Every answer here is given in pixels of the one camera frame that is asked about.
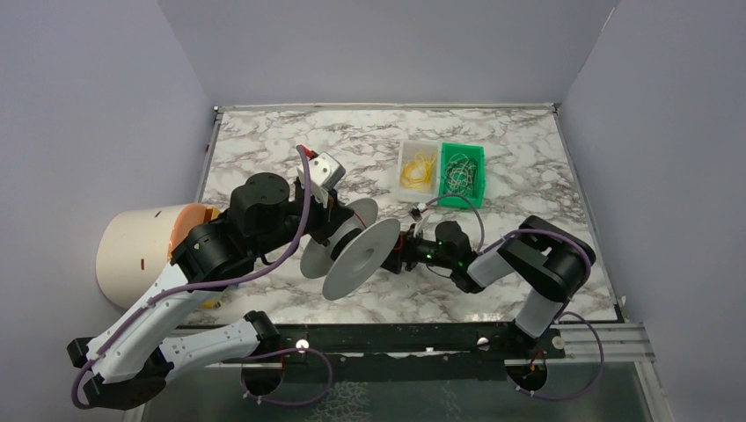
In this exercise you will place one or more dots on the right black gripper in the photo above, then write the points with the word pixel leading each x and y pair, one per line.
pixel 406 251

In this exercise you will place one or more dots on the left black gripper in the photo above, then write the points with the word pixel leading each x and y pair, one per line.
pixel 329 215

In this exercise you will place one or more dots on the white perforated cable spool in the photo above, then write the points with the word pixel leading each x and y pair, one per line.
pixel 353 253

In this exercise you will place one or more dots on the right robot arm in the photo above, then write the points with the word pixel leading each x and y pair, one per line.
pixel 555 263

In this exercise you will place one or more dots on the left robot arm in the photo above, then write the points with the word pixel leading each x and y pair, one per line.
pixel 133 361

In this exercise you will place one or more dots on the green plastic bin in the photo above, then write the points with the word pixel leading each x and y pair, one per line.
pixel 463 171

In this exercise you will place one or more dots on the white plastic bin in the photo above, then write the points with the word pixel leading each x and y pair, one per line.
pixel 417 176

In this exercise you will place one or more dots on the cream cylinder winding machine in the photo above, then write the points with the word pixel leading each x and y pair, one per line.
pixel 137 244

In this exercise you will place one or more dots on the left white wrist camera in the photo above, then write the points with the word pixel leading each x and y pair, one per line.
pixel 325 173

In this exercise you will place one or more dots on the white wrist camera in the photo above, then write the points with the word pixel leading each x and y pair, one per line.
pixel 418 211
pixel 325 173

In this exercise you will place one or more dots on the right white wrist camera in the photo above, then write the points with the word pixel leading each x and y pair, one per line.
pixel 418 211

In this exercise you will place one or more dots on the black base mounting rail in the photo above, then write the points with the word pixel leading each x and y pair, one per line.
pixel 315 353

